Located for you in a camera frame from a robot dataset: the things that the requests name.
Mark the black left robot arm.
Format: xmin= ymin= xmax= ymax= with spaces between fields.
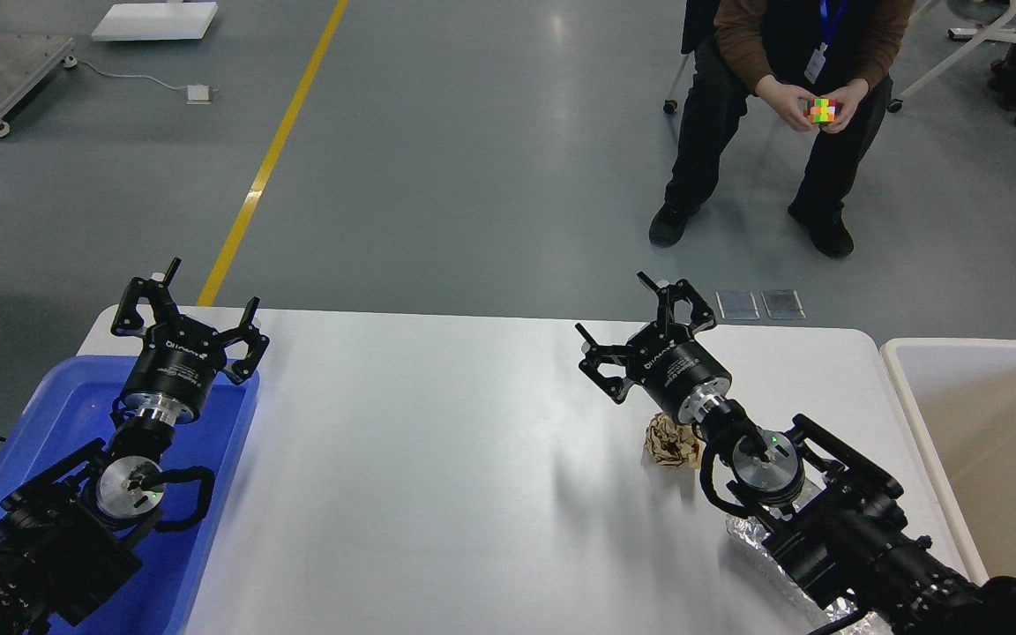
xmin=0 ymin=258 xmax=270 ymax=634

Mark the aluminium foil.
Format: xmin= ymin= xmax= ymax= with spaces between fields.
xmin=725 ymin=479 xmax=892 ymax=634

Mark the white chair frame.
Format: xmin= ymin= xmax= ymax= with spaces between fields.
xmin=887 ymin=0 xmax=1016 ymax=129

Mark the blue plastic bin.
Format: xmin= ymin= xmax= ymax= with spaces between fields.
xmin=0 ymin=355 xmax=261 ymax=635

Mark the metal cart platform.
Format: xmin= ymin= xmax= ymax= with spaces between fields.
xmin=0 ymin=34 xmax=76 ymax=138

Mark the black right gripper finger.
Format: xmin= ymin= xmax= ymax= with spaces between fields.
xmin=575 ymin=323 xmax=644 ymax=405
xmin=637 ymin=272 xmax=720 ymax=338

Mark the person's left hand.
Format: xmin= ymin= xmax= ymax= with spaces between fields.
xmin=821 ymin=78 xmax=870 ymax=134

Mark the white power adapter with cable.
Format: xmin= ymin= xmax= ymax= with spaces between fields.
xmin=62 ymin=56 xmax=217 ymax=105

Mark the person's right hand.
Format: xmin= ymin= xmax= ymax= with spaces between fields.
xmin=754 ymin=75 xmax=816 ymax=132

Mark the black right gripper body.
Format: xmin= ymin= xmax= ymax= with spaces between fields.
xmin=624 ymin=325 xmax=731 ymax=425

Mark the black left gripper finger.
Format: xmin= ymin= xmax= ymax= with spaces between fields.
xmin=214 ymin=296 xmax=270 ymax=385
xmin=110 ymin=258 xmax=182 ymax=337

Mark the white flat board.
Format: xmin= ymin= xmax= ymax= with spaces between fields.
xmin=90 ymin=1 xmax=219 ymax=41

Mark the black chair with casters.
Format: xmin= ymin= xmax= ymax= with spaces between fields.
xmin=662 ymin=1 xmax=721 ymax=116

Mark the right floor metal plate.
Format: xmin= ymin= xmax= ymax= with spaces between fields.
xmin=759 ymin=289 xmax=806 ymax=320

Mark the floor metal plate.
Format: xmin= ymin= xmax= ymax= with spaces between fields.
xmin=759 ymin=289 xmax=806 ymax=320
xmin=716 ymin=290 xmax=761 ymax=321

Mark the colourful puzzle cube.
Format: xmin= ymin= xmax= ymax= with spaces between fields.
xmin=803 ymin=98 xmax=841 ymax=126

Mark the left floor metal plate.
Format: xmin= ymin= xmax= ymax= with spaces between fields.
xmin=716 ymin=290 xmax=761 ymax=321

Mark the seated person in black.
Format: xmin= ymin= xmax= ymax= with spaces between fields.
xmin=648 ymin=0 xmax=916 ymax=259

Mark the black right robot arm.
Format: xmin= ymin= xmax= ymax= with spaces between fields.
xmin=578 ymin=273 xmax=1016 ymax=634

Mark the beige plastic bin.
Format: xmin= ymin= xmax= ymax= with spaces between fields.
xmin=880 ymin=338 xmax=1016 ymax=583

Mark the crumpled brown paper ball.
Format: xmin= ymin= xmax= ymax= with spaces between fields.
xmin=644 ymin=412 xmax=703 ymax=471

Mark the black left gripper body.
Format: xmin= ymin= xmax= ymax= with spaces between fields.
xmin=122 ymin=320 xmax=226 ymax=423

